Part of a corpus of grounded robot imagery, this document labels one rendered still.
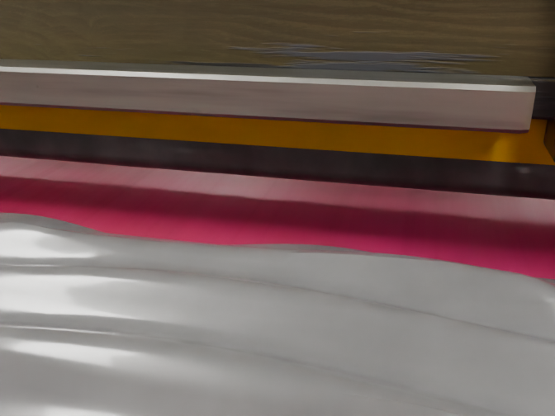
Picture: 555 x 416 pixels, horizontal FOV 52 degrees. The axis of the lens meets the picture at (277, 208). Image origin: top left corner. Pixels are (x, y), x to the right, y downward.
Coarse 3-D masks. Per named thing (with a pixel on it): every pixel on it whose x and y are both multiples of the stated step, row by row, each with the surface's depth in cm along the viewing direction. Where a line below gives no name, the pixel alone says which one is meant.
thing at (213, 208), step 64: (0, 192) 18; (64, 192) 18; (128, 192) 18; (192, 192) 18; (256, 192) 18; (320, 192) 17; (384, 192) 17; (448, 192) 17; (448, 256) 14; (512, 256) 14
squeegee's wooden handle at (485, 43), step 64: (0, 0) 16; (64, 0) 15; (128, 0) 15; (192, 0) 14; (256, 0) 14; (320, 0) 14; (384, 0) 13; (448, 0) 13; (512, 0) 13; (192, 64) 15; (256, 64) 15; (320, 64) 14; (384, 64) 14; (448, 64) 13; (512, 64) 13
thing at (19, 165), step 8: (0, 160) 21; (8, 160) 21; (16, 160) 21; (24, 160) 21; (32, 160) 21; (40, 160) 21; (48, 160) 21; (0, 168) 20; (8, 168) 20; (16, 168) 20; (24, 168) 20; (32, 168) 20; (0, 176) 19; (8, 176) 19; (16, 176) 19; (0, 184) 18
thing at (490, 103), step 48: (0, 96) 15; (48, 96) 15; (96, 96) 15; (144, 96) 14; (192, 96) 14; (240, 96) 14; (288, 96) 13; (336, 96) 13; (384, 96) 13; (432, 96) 13; (480, 96) 12; (528, 96) 12
